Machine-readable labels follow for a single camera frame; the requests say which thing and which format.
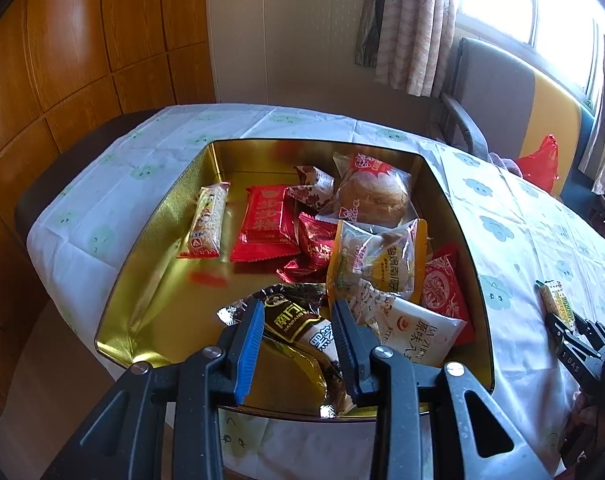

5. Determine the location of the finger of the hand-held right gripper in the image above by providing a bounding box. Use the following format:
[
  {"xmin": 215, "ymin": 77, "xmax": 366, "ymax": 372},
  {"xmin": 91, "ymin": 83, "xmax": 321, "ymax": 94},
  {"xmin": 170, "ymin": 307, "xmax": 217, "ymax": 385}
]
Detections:
[
  {"xmin": 575, "ymin": 317, "xmax": 605, "ymax": 348},
  {"xmin": 546, "ymin": 314, "xmax": 600, "ymax": 391}
]

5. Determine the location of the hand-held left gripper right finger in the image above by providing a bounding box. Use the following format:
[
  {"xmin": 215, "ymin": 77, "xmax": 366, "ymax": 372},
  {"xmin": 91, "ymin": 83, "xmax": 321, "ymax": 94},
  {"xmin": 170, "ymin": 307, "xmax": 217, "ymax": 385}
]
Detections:
[{"xmin": 331, "ymin": 298, "xmax": 553, "ymax": 480}]

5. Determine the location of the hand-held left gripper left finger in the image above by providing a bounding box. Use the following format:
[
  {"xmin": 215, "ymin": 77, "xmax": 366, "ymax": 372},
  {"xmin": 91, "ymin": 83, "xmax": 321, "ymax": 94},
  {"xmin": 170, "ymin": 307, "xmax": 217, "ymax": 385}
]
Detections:
[{"xmin": 42, "ymin": 300, "xmax": 266, "ymax": 480}]

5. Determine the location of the dark brown foil snack packet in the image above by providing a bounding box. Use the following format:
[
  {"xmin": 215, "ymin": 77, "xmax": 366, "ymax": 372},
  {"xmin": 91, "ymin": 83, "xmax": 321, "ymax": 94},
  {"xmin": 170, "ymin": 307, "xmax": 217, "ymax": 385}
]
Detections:
[{"xmin": 217, "ymin": 282, "xmax": 355, "ymax": 418}]

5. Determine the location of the green yellow snack packet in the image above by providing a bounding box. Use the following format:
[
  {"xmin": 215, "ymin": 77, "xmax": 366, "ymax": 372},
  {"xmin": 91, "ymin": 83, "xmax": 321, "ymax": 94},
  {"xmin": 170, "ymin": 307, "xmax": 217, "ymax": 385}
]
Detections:
[{"xmin": 535, "ymin": 280, "xmax": 578, "ymax": 332}]

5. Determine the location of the yellow clear snack packet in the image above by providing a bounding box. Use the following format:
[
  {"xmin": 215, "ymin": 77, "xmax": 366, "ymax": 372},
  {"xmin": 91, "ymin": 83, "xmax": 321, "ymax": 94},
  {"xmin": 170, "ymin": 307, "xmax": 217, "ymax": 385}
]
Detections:
[{"xmin": 326, "ymin": 218, "xmax": 429, "ymax": 306}]

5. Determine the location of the small dark red snack packet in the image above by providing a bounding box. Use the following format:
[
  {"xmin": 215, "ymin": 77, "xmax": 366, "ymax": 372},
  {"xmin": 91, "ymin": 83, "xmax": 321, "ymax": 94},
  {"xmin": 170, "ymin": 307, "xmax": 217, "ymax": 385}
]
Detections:
[{"xmin": 276, "ymin": 211, "xmax": 339, "ymax": 283}]

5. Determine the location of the red patterned snack packet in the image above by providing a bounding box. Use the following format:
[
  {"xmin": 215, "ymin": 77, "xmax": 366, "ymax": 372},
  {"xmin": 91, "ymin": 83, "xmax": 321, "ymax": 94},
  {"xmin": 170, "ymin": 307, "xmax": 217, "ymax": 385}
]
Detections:
[{"xmin": 419, "ymin": 242, "xmax": 475, "ymax": 346}]

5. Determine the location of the gold tin box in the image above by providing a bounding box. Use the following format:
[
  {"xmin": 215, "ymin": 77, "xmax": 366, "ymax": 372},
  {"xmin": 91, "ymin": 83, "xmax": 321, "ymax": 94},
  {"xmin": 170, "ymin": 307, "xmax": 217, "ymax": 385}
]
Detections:
[{"xmin": 95, "ymin": 137, "xmax": 495, "ymax": 418}]

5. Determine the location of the large red snack packet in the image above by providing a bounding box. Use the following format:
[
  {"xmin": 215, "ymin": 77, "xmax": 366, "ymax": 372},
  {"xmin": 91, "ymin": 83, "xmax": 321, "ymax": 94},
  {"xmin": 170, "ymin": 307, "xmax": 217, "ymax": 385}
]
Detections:
[{"xmin": 230, "ymin": 184, "xmax": 303, "ymax": 263}]

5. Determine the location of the red white long snack packet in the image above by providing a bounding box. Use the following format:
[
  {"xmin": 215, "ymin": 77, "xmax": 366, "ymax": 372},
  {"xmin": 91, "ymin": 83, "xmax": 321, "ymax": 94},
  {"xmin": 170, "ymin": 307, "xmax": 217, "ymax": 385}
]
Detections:
[{"xmin": 176, "ymin": 182, "xmax": 232, "ymax": 260}]

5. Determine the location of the bread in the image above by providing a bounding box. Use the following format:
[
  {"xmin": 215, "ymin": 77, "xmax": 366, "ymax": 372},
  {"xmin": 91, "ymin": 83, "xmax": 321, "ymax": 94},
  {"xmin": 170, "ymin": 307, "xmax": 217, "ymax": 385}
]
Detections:
[{"xmin": 316, "ymin": 152, "xmax": 414, "ymax": 228}]

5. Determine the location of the brown white twisted snack packet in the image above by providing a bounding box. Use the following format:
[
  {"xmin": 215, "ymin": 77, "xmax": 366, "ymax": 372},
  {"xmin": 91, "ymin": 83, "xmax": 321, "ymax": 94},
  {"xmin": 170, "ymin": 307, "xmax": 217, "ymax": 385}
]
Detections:
[{"xmin": 286, "ymin": 165, "xmax": 335, "ymax": 213}]

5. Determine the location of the person's right hand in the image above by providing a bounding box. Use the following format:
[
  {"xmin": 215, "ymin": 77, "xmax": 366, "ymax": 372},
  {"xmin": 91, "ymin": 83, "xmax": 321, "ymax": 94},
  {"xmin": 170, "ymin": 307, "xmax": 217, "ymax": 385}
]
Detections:
[{"xmin": 565, "ymin": 400, "xmax": 605, "ymax": 468}]

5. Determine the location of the white cloud print tablecloth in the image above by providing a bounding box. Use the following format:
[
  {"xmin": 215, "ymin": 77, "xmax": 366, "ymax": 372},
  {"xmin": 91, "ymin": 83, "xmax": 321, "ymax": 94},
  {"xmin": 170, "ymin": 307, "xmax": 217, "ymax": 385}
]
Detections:
[{"xmin": 26, "ymin": 104, "xmax": 605, "ymax": 480}]

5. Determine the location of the red plastic bag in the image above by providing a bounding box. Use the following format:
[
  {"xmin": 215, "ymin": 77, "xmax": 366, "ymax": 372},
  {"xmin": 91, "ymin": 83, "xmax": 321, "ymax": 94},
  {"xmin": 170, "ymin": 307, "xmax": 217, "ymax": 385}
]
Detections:
[{"xmin": 515, "ymin": 134, "xmax": 559, "ymax": 192}]

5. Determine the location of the pink cloth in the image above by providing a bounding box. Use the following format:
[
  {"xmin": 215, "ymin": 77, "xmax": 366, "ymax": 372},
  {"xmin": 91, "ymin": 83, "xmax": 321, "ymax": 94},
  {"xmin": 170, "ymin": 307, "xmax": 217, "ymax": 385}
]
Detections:
[{"xmin": 487, "ymin": 152, "xmax": 523, "ymax": 176}]

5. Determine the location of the grey yellow blue sofa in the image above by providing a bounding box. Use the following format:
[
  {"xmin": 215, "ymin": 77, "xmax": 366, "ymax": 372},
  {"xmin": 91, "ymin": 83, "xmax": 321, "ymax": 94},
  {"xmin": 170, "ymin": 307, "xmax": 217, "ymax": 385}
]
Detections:
[{"xmin": 435, "ymin": 36, "xmax": 598, "ymax": 201}]

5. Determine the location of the wooden wardrobe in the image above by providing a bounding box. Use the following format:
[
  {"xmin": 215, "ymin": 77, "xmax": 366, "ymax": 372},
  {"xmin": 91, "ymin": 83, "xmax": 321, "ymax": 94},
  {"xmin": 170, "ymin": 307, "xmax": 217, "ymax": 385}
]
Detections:
[{"xmin": 0, "ymin": 0, "xmax": 218, "ymax": 421}]

